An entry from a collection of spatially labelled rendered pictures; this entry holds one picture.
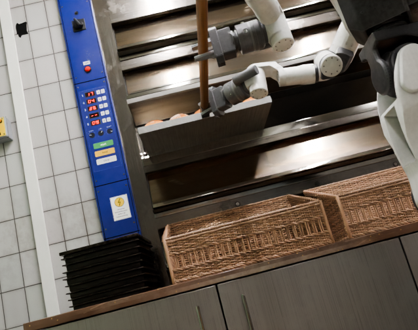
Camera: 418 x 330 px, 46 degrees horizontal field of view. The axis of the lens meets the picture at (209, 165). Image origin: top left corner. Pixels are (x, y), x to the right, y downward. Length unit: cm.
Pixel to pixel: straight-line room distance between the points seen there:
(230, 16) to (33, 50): 97
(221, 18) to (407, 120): 136
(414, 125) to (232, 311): 76
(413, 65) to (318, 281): 70
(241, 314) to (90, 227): 90
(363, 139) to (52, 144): 142
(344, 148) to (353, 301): 86
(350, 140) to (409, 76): 97
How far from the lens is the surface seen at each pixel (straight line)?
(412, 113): 138
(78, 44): 250
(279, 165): 222
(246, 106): 200
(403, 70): 140
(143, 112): 226
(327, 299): 162
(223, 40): 149
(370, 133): 236
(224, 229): 165
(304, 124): 230
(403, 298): 169
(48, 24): 263
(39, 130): 240
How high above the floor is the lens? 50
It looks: 15 degrees up
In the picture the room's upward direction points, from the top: 15 degrees counter-clockwise
